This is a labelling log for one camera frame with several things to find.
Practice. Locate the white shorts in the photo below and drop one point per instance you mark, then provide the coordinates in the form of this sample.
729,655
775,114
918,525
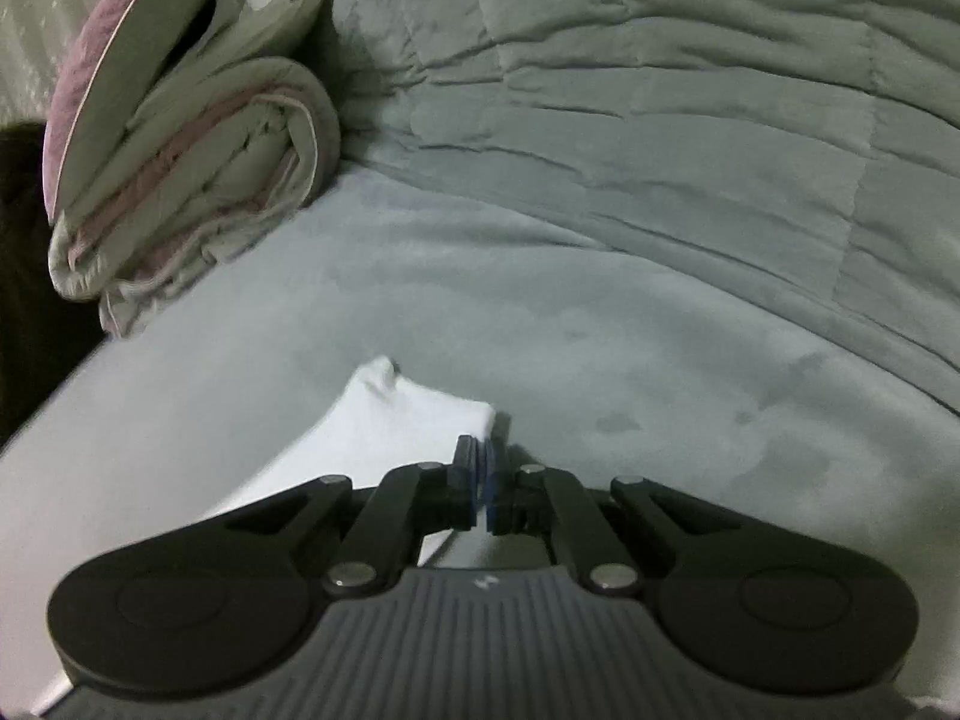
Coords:
360,435

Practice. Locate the grey velvet bed sheet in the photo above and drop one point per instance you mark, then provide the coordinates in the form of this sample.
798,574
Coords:
375,300

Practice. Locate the purple pillow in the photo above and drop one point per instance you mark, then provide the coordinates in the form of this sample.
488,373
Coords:
97,67

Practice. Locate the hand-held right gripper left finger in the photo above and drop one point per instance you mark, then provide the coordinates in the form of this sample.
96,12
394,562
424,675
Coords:
469,487

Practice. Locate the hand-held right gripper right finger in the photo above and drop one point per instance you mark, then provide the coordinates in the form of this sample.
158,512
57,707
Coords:
495,495

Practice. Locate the dark brown plush cushion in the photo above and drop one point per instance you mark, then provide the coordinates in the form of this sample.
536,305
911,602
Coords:
30,277

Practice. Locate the grey quilted bedspread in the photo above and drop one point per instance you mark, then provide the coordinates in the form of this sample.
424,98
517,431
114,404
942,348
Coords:
675,90

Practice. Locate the folded grey pink quilt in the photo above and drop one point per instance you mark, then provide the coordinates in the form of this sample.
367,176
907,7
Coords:
225,157

